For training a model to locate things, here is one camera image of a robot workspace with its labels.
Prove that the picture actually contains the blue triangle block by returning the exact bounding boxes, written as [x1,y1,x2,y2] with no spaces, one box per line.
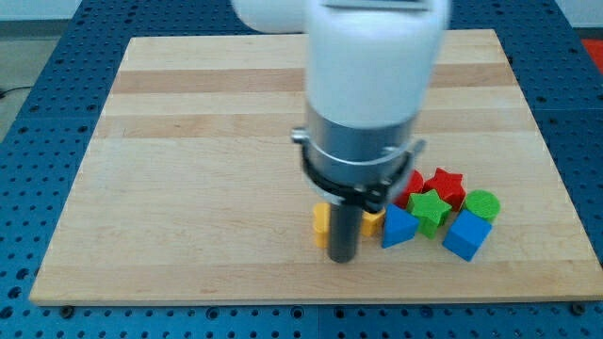
[382,204,419,249]

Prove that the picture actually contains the yellow block left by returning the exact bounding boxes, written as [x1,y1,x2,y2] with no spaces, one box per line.
[313,202,330,249]

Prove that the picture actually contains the yellow block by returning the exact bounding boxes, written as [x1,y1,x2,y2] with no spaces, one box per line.
[313,202,330,249]
[361,209,385,237]

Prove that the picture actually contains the dark cylindrical pointer rod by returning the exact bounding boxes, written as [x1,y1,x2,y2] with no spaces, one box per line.
[327,203,364,264]

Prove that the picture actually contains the yellow block right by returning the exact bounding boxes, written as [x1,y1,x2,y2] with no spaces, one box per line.
[361,209,385,237]

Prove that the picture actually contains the wooden board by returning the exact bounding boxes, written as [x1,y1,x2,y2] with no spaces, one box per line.
[29,29,602,306]

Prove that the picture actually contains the red round block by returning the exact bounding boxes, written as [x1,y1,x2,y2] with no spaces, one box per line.
[394,169,424,209]

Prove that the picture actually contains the green star block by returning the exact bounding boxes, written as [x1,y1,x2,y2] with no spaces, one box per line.
[407,189,452,239]

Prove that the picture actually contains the red star block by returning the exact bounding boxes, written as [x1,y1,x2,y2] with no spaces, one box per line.
[423,168,466,212]

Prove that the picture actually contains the blue cube block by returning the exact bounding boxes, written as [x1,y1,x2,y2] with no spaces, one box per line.
[443,210,493,262]

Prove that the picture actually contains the green cylinder block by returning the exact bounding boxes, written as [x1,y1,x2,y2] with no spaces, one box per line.
[464,189,501,222]

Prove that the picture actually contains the black cable on floor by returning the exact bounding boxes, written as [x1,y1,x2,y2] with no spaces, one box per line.
[0,85,32,100]

